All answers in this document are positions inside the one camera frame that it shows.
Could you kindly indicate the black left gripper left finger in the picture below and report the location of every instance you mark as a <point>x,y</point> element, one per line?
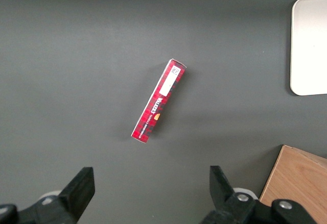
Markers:
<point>74,198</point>

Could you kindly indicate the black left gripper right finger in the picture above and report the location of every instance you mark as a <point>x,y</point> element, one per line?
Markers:
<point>227,203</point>

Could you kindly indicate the wooden drawer cabinet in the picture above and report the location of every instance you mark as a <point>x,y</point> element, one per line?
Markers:
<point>296,180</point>

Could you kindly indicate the red tartan shortbread box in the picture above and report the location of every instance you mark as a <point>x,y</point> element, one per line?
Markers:
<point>153,117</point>

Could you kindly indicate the cream plastic tray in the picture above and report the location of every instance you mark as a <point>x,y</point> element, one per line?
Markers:
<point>311,45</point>

